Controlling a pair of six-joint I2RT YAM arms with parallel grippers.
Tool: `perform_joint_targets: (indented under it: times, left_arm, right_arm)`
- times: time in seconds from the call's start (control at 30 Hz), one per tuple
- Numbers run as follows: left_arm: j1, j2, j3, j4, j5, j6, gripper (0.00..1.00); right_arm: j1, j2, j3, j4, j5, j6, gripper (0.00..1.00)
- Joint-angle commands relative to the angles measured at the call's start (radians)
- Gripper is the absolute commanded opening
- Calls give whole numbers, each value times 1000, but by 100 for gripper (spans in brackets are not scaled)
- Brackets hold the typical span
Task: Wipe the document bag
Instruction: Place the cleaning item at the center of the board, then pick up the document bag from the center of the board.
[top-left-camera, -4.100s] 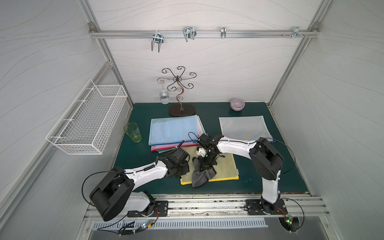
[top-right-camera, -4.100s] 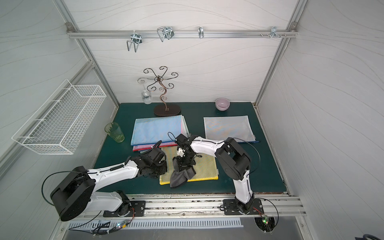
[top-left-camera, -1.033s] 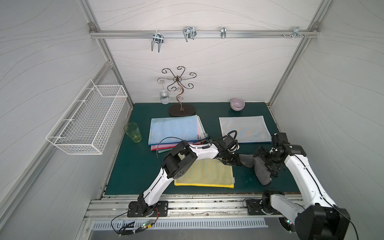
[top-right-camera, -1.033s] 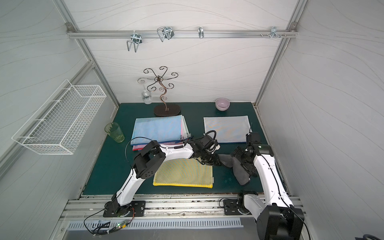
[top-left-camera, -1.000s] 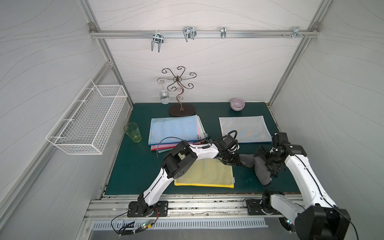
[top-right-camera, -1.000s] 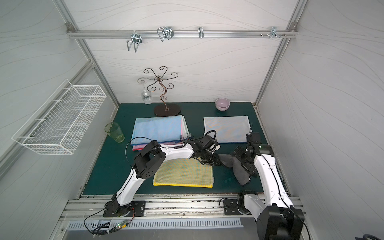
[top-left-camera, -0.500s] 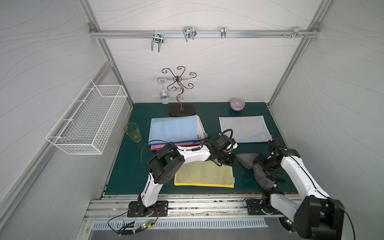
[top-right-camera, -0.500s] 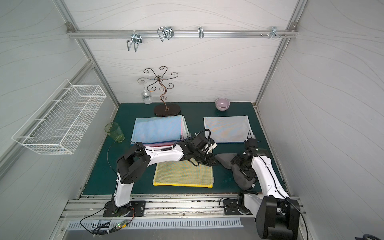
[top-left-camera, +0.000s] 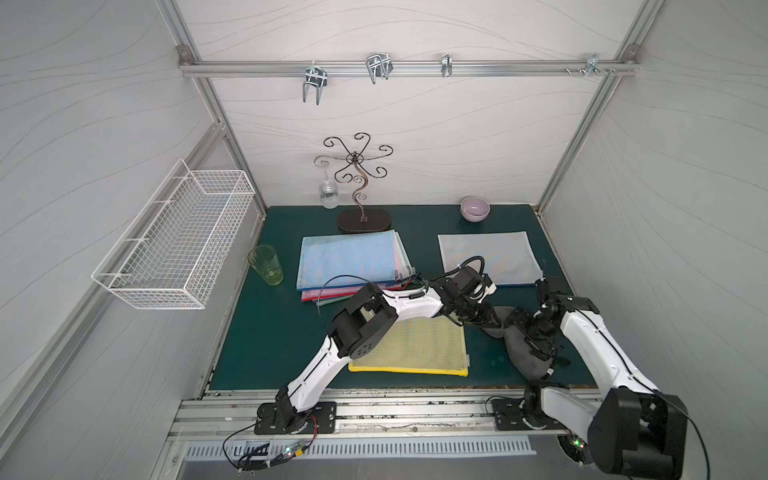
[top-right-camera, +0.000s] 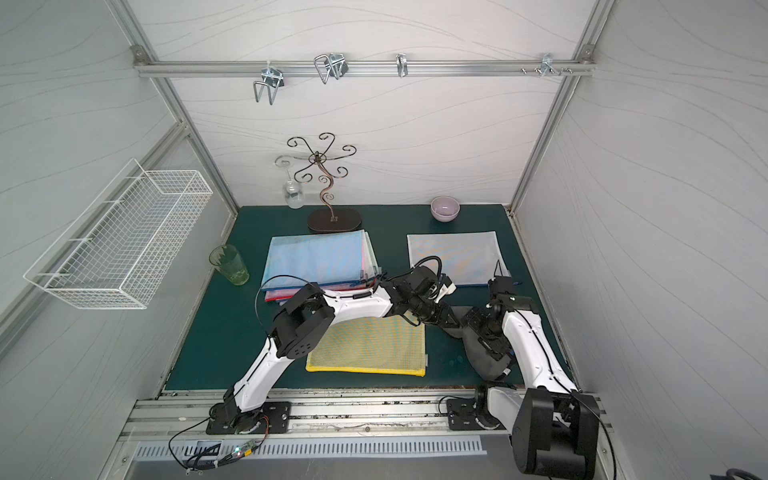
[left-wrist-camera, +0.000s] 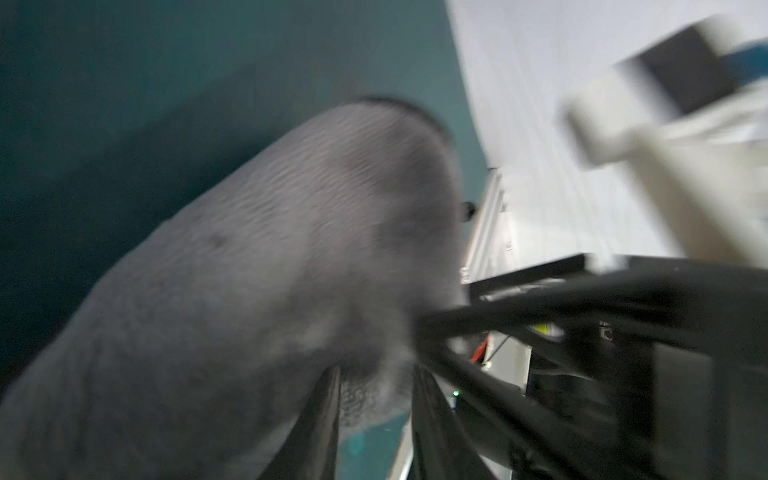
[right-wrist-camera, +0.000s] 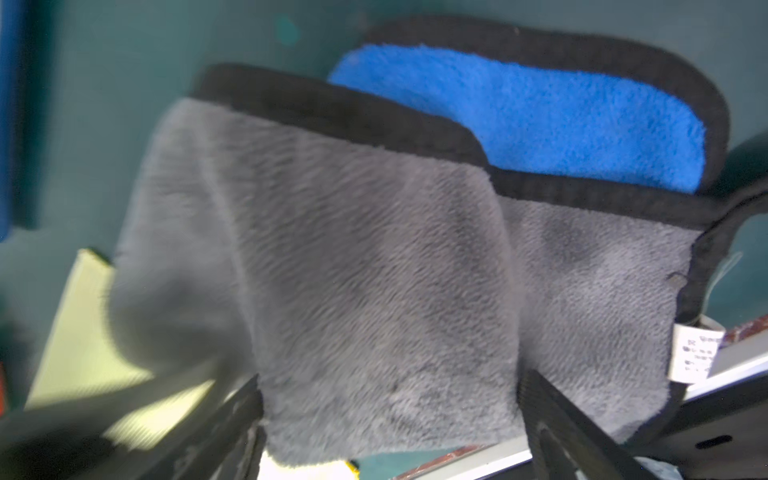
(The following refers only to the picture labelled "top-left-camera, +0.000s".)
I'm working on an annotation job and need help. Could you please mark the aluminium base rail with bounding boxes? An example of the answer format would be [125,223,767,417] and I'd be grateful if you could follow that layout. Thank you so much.
[167,388,661,442]

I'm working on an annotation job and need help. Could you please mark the aluminium top rail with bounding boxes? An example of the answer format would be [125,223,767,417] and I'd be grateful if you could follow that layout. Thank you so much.
[179,58,641,79]

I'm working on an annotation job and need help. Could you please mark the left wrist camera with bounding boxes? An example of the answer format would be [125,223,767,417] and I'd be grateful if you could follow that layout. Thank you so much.
[452,266,496,300]

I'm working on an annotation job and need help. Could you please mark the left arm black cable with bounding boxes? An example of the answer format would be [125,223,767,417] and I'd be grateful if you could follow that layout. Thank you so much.
[315,274,373,310]

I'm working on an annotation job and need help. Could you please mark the stack of coloured document bags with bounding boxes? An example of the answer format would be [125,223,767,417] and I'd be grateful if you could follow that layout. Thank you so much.
[297,230,416,302]

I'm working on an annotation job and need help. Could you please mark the metal ring clamp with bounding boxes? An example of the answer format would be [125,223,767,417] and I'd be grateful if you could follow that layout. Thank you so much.
[441,53,453,78]

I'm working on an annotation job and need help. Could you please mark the grey microfibre cloth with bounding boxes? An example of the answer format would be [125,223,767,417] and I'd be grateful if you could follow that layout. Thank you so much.
[482,306,557,382]

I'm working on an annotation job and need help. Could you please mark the purple bowl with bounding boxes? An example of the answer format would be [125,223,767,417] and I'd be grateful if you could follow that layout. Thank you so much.
[460,196,491,223]

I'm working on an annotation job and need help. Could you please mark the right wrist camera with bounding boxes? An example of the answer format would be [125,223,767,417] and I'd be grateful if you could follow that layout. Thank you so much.
[535,276,572,304]

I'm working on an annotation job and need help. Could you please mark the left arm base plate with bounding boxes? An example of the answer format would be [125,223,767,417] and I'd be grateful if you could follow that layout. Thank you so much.
[253,402,337,436]

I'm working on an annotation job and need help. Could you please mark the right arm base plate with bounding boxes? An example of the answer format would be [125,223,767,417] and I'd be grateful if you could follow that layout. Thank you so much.
[485,396,567,432]

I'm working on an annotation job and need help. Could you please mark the green drinking glass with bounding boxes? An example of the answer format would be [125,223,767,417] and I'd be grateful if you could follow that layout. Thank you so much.
[247,244,284,286]

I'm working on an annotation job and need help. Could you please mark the yellow mesh document bag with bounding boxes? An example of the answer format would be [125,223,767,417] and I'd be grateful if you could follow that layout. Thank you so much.
[348,316,469,377]

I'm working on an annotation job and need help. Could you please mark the hanging wine glass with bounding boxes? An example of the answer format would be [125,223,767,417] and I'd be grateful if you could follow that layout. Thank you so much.
[313,155,339,210]

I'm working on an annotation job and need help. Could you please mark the metal hook clamp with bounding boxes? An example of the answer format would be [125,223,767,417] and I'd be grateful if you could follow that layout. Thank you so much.
[302,65,328,105]
[365,53,393,84]

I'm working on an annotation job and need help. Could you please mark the metal hook clamp middle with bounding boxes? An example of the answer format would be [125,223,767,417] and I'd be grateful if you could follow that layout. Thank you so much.
[365,53,393,84]

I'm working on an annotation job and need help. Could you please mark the metal bracket right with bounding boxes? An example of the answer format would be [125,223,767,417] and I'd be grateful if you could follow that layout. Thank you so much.
[564,54,618,78]

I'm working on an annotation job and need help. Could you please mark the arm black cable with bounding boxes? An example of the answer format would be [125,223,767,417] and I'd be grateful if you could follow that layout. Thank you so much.
[315,274,373,310]
[656,392,712,480]

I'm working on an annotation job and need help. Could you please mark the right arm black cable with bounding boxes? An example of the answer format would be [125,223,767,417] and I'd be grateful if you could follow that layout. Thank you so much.
[656,392,712,480]

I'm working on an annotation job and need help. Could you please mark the white wire basket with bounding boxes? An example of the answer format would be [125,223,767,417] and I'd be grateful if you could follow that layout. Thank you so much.
[91,159,255,310]

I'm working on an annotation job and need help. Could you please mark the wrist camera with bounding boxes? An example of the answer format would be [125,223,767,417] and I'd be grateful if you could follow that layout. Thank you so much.
[535,276,572,304]
[452,266,496,300]

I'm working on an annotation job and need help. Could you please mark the metal hook clamp left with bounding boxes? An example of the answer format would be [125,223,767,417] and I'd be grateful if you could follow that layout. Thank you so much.
[302,65,328,105]

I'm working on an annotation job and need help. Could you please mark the white mesh document bag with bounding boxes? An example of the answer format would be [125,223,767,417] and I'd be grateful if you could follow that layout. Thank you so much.
[438,232,543,286]

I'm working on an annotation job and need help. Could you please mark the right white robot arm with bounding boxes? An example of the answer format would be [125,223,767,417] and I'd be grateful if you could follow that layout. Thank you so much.
[505,296,688,479]

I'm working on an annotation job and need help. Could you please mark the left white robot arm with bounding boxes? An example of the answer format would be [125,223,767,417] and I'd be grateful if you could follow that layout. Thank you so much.
[275,278,496,432]

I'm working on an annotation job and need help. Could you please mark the bronze scroll stand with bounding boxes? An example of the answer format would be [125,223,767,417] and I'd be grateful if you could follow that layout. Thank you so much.
[314,132,394,234]

